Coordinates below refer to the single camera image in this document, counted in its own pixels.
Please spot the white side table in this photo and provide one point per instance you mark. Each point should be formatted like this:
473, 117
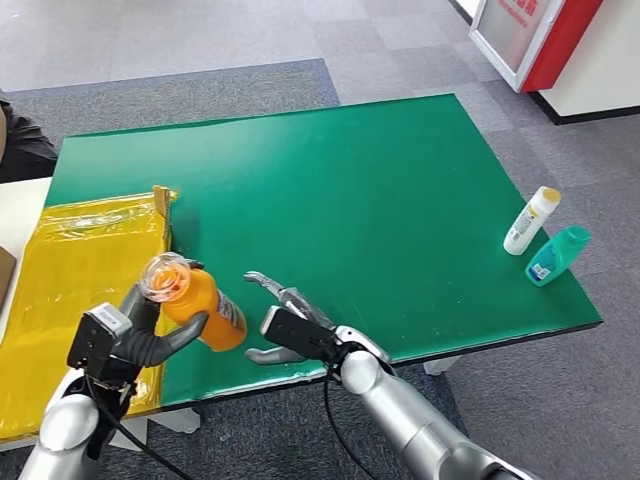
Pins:
17, 218

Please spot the white counter black plinth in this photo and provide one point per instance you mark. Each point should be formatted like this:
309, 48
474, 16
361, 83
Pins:
600, 66

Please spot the white table leg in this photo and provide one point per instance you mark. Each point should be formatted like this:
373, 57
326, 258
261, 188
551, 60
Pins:
440, 366
170, 420

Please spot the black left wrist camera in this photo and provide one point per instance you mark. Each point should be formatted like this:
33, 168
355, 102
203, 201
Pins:
92, 344

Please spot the brown flat board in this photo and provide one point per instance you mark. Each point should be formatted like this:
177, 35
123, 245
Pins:
4, 278

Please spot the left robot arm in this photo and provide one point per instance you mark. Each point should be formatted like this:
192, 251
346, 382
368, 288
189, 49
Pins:
65, 430

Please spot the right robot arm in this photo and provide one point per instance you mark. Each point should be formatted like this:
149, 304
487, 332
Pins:
400, 424

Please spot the orange bottle clear cap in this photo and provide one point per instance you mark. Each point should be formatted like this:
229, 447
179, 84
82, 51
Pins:
196, 295

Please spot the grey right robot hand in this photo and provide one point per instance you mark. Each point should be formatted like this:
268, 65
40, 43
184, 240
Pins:
295, 301

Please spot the teal bottle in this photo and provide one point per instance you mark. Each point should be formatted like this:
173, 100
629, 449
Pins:
555, 258

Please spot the white bottle yellow cap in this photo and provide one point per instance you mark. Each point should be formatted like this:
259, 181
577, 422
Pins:
525, 225

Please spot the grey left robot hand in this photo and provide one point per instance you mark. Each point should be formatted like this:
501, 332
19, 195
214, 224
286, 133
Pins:
143, 344

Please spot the person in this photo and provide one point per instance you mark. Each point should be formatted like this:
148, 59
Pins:
25, 152

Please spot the green table board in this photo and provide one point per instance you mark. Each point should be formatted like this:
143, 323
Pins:
350, 199

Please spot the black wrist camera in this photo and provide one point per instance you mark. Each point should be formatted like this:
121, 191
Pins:
92, 344
300, 334

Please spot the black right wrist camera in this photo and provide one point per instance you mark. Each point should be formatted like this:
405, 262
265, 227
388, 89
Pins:
300, 334

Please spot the red white display stand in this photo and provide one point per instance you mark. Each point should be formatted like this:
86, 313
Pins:
560, 46

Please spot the yellow taped cardboard box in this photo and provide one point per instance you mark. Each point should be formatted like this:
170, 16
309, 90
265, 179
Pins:
75, 278

